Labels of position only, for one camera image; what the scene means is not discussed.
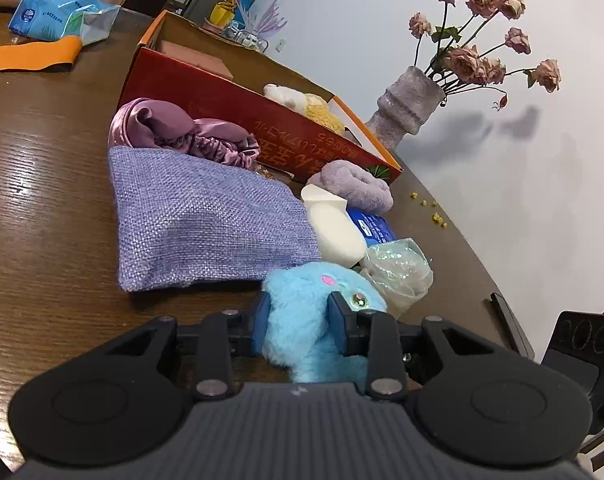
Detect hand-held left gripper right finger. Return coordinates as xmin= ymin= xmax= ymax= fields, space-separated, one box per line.
xmin=329 ymin=290 xmax=488 ymax=401

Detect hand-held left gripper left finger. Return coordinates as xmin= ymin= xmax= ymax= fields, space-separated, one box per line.
xmin=99 ymin=293 xmax=273 ymax=401

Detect blue plush toy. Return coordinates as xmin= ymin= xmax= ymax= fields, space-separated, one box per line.
xmin=260 ymin=260 xmax=389 ymax=385

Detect iridescent plastic bag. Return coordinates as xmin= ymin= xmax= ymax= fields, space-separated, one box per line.
xmin=359 ymin=237 xmax=434 ymax=317

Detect blue tissue packet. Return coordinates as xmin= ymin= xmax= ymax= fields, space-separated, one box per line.
xmin=346 ymin=207 xmax=399 ymax=248

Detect purple burlap pouch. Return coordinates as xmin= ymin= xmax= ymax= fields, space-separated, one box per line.
xmin=108 ymin=146 xmax=323 ymax=292

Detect purple fuzzy scrunchie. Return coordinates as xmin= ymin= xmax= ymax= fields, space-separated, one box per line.
xmin=307 ymin=160 xmax=395 ymax=212

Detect red cardboard box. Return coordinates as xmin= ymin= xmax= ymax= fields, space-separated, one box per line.
xmin=116 ymin=10 xmax=403 ymax=186

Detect pink satin bonnet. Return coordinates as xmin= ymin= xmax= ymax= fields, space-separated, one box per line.
xmin=108 ymin=97 xmax=261 ymax=171

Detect black phone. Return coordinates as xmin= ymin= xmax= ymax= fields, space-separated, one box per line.
xmin=491 ymin=292 xmax=535 ymax=361

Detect scattered yellow flower bits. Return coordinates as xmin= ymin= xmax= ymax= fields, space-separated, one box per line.
xmin=409 ymin=191 xmax=450 ymax=228

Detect pale purple textured vase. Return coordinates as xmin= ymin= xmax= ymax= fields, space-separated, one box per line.
xmin=364 ymin=66 xmax=447 ymax=151

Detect white and yellow plush lamb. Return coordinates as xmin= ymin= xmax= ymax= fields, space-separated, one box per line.
xmin=263 ymin=83 xmax=347 ymax=136

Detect dried pink rose bouquet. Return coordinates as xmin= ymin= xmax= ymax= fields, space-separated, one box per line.
xmin=408 ymin=0 xmax=563 ymax=111

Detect purple feather decoration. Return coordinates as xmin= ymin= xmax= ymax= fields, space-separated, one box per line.
xmin=242 ymin=0 xmax=289 ymax=41

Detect yellow pot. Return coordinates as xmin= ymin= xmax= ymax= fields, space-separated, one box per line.
xmin=202 ymin=0 xmax=247 ymax=36

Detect orange cloth strip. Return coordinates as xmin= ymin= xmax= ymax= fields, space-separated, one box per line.
xmin=0 ymin=35 xmax=84 ymax=73

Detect blue wet wipes pack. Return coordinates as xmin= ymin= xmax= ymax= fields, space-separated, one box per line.
xmin=8 ymin=0 xmax=121 ymax=46

